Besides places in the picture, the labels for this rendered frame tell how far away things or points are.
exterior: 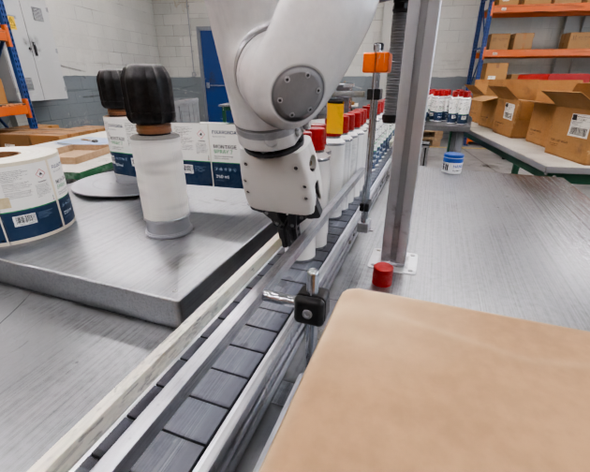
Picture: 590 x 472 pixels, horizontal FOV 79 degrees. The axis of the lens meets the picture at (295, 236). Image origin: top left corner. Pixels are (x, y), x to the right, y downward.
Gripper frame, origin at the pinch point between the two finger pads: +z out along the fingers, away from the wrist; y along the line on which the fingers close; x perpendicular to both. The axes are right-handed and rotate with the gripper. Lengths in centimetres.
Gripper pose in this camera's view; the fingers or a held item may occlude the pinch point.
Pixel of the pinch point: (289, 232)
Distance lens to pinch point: 54.2
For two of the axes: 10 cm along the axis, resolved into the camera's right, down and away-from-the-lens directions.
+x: -3.3, 6.7, -6.7
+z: 1.2, 7.3, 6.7
